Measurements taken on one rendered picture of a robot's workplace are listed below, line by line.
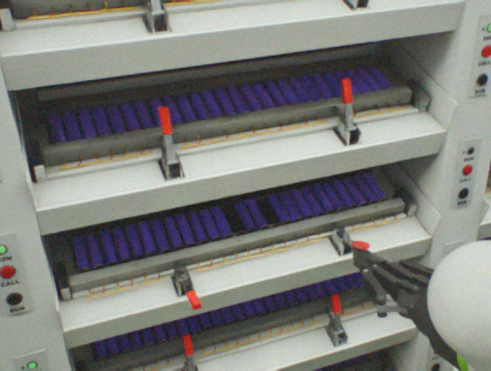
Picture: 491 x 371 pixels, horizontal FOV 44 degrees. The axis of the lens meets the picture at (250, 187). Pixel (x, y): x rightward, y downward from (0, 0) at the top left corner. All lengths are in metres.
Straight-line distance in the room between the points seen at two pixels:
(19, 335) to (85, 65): 0.38
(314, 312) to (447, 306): 0.60
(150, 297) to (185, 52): 0.37
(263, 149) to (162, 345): 0.39
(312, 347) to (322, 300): 0.09
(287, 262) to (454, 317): 0.46
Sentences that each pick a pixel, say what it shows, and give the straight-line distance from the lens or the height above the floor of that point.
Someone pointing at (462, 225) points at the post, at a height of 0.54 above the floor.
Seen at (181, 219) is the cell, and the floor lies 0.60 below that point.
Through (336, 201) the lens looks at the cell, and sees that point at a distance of 1.04.
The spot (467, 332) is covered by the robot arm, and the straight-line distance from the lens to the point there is 0.55.
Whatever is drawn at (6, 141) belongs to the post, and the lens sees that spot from 0.75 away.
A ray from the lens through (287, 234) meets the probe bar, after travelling 0.98.
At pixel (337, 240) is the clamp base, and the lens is 0.99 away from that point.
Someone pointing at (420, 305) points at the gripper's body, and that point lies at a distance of 0.77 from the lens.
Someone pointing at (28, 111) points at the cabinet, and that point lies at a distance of 0.95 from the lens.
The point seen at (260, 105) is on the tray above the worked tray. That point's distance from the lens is 0.91.
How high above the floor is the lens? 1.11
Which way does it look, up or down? 29 degrees down
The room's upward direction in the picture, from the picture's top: 2 degrees counter-clockwise
